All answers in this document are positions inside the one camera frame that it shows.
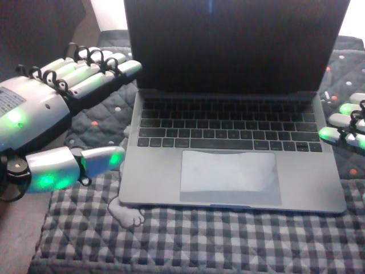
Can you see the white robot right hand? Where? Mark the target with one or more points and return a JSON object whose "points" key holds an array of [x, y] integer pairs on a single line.
{"points": [[346, 120]]}

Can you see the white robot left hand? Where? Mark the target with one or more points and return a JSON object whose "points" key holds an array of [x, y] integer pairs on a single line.
{"points": [[37, 114]]}

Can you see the grey laptop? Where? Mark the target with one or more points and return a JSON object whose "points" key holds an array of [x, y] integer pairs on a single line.
{"points": [[228, 142]]}

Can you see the grey quilt with checked print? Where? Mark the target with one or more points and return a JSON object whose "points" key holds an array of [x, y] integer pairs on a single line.
{"points": [[199, 245]]}

